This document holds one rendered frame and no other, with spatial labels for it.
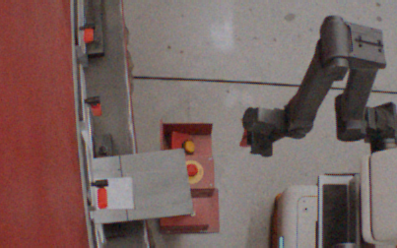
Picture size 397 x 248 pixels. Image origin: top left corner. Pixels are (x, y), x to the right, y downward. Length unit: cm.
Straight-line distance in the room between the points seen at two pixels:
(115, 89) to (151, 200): 41
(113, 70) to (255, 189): 104
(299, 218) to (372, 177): 106
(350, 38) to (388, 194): 38
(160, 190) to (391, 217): 64
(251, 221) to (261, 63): 75
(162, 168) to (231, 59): 132
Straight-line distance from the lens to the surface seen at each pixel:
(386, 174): 134
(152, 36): 292
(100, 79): 187
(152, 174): 162
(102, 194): 131
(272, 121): 146
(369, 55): 113
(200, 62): 286
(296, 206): 239
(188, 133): 195
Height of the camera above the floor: 256
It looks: 69 degrees down
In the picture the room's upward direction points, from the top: 9 degrees clockwise
